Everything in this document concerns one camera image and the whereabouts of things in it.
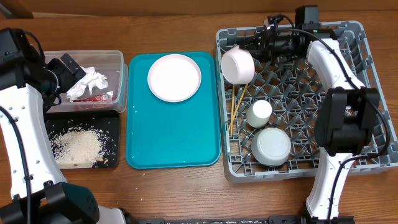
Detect white napkin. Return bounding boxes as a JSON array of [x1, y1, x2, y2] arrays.
[[66, 67, 108, 101]]

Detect red snack wrapper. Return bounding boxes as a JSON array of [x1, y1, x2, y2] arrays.
[[73, 91, 114, 102]]

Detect pink bowl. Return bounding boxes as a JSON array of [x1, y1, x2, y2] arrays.
[[221, 45, 255, 85]]

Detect wooden chopstick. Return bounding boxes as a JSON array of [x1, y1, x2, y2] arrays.
[[229, 85, 235, 137], [228, 83, 249, 136]]

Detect rice grains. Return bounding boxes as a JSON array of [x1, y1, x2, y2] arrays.
[[50, 127, 109, 169]]

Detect cream cup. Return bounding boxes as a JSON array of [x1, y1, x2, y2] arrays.
[[246, 100, 272, 128]]

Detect pink plate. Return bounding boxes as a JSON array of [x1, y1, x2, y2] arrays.
[[147, 54, 201, 103]]

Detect grey bowl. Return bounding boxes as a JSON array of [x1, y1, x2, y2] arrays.
[[251, 128, 292, 167]]

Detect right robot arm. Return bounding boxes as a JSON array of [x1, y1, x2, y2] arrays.
[[242, 6, 382, 223]]

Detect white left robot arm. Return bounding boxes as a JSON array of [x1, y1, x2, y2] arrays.
[[1, 28, 134, 223]]

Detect clear plastic waste bin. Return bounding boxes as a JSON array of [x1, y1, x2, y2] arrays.
[[44, 50, 128, 113]]

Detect black plastic tray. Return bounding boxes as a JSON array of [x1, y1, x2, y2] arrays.
[[45, 110, 121, 169]]

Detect teal serving tray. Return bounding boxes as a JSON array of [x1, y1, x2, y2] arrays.
[[126, 52, 221, 169]]

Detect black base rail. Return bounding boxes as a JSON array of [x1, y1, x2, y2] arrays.
[[137, 215, 355, 224]]

